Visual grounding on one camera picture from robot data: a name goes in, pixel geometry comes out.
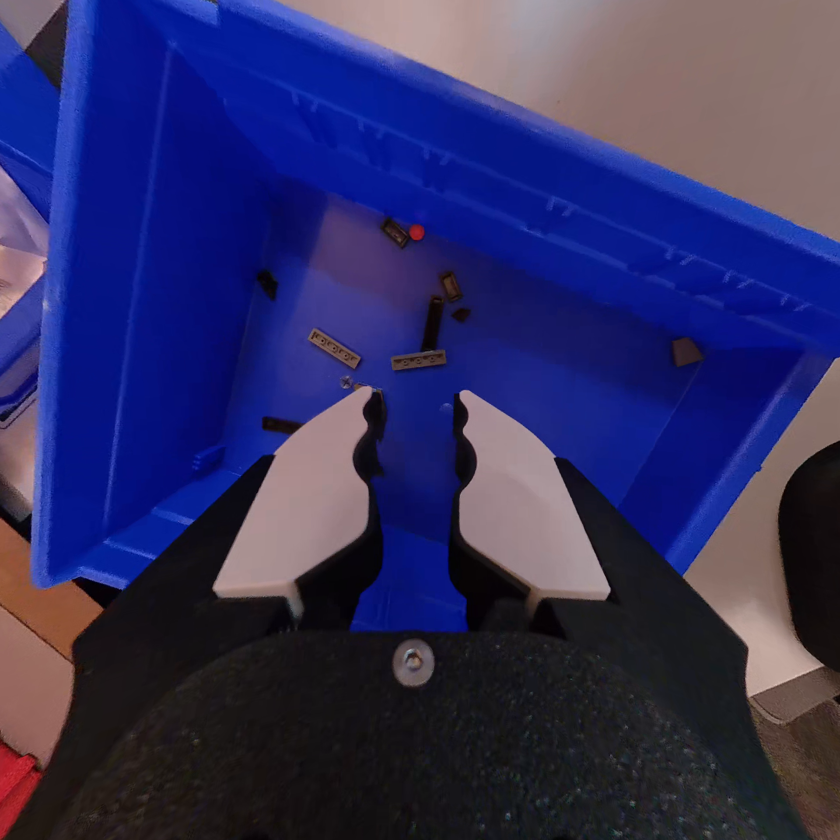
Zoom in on red plastic bin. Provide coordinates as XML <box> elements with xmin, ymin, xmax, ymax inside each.
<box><xmin>0</xmin><ymin>742</ymin><xmax>42</xmax><ymax>824</ymax></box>

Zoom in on small lego pieces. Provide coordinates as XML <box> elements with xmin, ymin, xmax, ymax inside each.
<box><xmin>256</xmin><ymin>217</ymin><xmax>705</xmax><ymax>436</ymax></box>

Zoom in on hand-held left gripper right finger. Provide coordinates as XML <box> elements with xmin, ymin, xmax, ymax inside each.
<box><xmin>449</xmin><ymin>390</ymin><xmax>613</xmax><ymax>621</ymax></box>

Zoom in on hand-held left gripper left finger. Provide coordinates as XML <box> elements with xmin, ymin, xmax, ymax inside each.
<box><xmin>212</xmin><ymin>387</ymin><xmax>385</xmax><ymax>621</ymax></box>

